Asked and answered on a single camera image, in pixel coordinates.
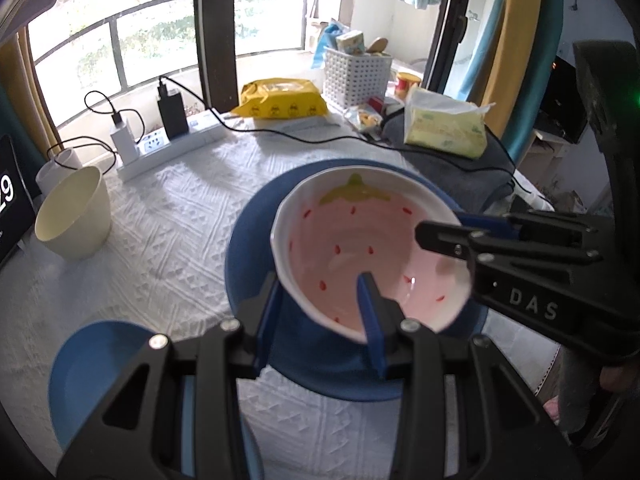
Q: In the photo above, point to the white charger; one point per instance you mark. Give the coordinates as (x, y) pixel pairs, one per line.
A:
(122, 140)

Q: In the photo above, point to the balcony railing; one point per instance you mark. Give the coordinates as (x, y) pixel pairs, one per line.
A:
(116, 50)

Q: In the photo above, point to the white power strip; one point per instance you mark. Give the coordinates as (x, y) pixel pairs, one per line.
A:
(200, 130)

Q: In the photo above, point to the person's right hand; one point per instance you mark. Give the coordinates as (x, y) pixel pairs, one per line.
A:
(615, 377)

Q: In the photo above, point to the clear snack packet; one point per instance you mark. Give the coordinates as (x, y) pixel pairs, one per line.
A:
(365, 119)

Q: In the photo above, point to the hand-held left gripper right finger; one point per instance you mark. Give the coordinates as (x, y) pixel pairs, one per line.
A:
(370, 325)

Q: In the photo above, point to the white desk lamp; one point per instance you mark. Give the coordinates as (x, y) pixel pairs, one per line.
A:
(50, 172)

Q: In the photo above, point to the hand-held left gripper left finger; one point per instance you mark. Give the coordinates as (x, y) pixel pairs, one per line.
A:
(265, 325)

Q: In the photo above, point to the dark grey folded cloth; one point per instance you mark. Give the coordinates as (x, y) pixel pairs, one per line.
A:
(450, 175)

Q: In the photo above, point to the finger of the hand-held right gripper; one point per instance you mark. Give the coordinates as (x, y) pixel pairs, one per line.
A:
(487, 224)
(440, 235)

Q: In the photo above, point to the light blue plate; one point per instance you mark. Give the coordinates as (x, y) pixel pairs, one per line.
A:
(90, 360)

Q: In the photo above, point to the black charger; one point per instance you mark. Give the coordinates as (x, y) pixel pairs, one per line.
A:
(172, 115)

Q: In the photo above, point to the pink strawberry-print bowl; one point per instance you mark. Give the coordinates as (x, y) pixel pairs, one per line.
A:
(350, 230)

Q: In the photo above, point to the black electronic box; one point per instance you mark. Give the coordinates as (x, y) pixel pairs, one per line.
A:
(562, 100)

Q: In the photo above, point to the small red box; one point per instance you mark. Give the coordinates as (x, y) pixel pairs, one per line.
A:
(377, 104)

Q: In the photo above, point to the blue plastic bag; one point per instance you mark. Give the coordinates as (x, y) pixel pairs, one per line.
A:
(322, 45)

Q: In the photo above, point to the dark window frame post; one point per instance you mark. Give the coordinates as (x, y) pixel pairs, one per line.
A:
(215, 35)

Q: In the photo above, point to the white textured tablecloth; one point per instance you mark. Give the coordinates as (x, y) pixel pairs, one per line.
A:
(165, 260)

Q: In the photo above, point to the yellow curtain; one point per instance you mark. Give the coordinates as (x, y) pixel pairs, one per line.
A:
(515, 35)
(40, 95)

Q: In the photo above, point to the yellow wet wipes pack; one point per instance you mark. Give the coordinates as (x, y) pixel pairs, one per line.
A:
(280, 100)

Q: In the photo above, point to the red and yellow can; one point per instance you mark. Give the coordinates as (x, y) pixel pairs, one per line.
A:
(407, 87)

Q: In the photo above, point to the tablet with clock display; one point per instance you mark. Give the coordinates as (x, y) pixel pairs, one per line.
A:
(12, 200)

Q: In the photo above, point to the dark door frame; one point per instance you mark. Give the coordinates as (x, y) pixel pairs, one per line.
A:
(447, 25)

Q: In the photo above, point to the yellow-green tissue pack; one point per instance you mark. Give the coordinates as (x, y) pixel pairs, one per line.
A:
(445, 130)

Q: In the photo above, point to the teal curtain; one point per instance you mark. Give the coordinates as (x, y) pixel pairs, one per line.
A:
(550, 60)

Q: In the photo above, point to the white plastic basket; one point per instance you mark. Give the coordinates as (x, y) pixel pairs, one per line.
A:
(355, 80)

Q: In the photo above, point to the cream bowl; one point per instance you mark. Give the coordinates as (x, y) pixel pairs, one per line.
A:
(70, 210)

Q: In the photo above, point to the dark blue shallow bowl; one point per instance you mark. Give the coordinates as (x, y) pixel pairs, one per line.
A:
(250, 260)

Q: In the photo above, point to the pale yellow carton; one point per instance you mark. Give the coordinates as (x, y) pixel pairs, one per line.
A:
(350, 42)

